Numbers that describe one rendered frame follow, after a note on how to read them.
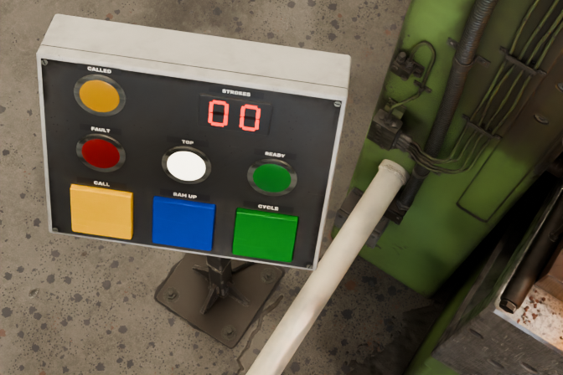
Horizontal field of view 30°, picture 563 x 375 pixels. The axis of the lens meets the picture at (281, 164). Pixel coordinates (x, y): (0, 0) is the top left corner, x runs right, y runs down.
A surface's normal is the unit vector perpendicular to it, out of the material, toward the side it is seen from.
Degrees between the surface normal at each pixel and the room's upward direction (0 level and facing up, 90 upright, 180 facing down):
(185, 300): 0
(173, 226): 60
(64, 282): 0
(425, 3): 90
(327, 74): 30
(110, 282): 0
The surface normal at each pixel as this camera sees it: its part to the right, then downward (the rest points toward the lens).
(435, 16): -0.55, 0.79
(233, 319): 0.04, -0.31
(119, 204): -0.10, 0.66
